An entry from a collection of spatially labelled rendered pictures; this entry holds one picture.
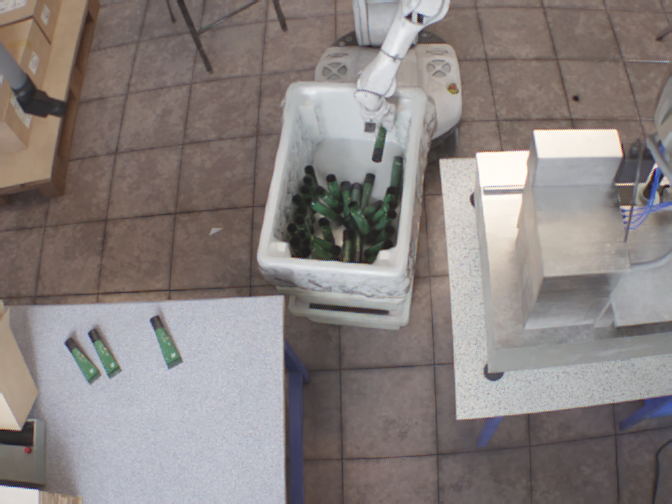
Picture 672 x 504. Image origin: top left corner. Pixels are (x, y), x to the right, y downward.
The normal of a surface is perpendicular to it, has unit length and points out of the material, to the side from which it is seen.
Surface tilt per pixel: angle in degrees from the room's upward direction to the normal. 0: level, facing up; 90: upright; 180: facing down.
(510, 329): 0
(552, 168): 90
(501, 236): 0
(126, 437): 0
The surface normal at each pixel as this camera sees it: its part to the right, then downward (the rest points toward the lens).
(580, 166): 0.02, 0.92
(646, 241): -0.11, -0.37
